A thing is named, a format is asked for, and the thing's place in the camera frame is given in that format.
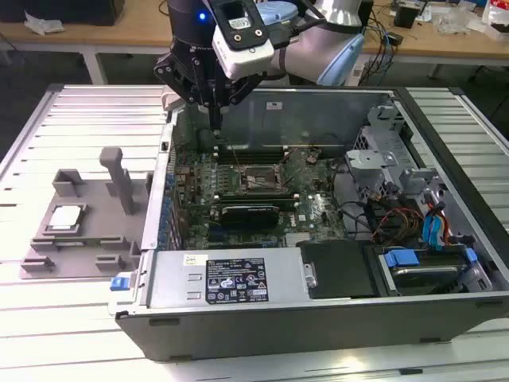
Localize silver drive cage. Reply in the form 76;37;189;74
344;149;401;200

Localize black printed label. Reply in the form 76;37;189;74
205;256;270;306

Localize open black PC case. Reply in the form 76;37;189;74
107;83;509;363

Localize large black box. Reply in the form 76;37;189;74
0;0;126;27

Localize silver latch bracket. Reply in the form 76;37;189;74
302;261;319;290

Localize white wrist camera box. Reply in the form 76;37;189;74
212;0;276;80

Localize clear plastic bags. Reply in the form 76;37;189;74
435;6;484;35

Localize black graphics card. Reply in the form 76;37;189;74
220;203;280;231

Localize hard disk in blue carrier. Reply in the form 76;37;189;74
377;246;478;298

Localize CPU socket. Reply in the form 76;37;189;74
239;163;284;194

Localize black plastic shroud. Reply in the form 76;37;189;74
297;240;377;299

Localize green RAM stick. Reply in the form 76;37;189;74
33;236;122;244

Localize white red bag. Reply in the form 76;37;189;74
483;0;509;41

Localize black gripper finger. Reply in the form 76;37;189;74
215;73;264;134
153;55;216;134

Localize green motherboard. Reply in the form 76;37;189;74
170;146;347;250

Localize blue flat wires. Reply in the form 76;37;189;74
422;210;446;251

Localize silver power supply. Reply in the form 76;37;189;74
145;249;309;310

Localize wooden desk white legs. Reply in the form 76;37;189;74
0;0;509;84

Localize grey parts rack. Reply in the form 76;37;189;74
19;146;154;279

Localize silver CPU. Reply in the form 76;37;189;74
46;205;87;232

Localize small black box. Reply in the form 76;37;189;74
393;6;418;29

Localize red yellow wire bundle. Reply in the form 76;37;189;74
369;206;425;244

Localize crumpled white paper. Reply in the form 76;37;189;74
23;10;67;35

